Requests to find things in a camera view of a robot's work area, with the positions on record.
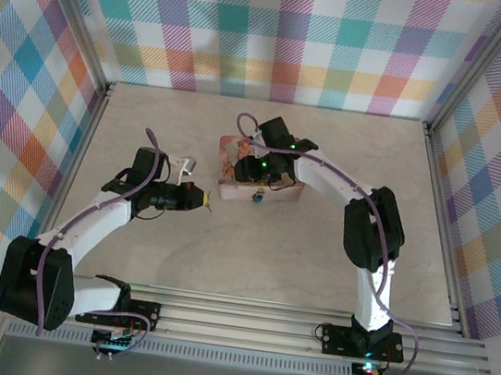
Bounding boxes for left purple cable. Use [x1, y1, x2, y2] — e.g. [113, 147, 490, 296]
[25, 114, 180, 361]

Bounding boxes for aluminium frame post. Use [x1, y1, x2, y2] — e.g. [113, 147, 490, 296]
[428, 0, 501, 136]
[18, 0, 128, 95]

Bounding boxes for purple cable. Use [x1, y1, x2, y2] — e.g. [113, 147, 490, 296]
[25, 114, 180, 361]
[201, 111, 449, 375]

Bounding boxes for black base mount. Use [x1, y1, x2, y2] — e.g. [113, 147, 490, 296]
[74, 290, 164, 335]
[317, 321, 409, 366]

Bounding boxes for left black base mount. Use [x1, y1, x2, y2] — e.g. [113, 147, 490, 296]
[74, 290, 164, 335]

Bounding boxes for small blue padlock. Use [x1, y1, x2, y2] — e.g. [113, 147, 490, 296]
[249, 187, 267, 208]

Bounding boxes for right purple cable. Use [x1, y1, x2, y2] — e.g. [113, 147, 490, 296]
[201, 111, 449, 375]

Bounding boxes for grey slotted cable duct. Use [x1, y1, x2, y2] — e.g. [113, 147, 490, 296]
[3, 318, 413, 375]

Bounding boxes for left controller board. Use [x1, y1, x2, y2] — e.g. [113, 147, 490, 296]
[88, 327, 139, 364]

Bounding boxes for aluminium mounting rails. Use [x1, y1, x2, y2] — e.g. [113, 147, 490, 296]
[0, 253, 501, 375]

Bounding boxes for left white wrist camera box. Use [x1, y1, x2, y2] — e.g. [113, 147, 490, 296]
[165, 152, 201, 189]

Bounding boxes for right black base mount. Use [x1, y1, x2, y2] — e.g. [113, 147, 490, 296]
[317, 321, 409, 366]

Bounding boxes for pink decorated box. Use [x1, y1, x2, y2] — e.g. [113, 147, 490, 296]
[210, 132, 310, 213]

